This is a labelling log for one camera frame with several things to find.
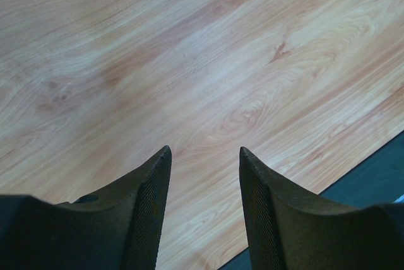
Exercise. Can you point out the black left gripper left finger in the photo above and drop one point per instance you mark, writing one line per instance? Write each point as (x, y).
(115, 227)

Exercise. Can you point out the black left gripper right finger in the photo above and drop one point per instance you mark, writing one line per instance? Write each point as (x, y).
(290, 227)

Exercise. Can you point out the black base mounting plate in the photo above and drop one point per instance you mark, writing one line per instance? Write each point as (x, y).
(376, 180)

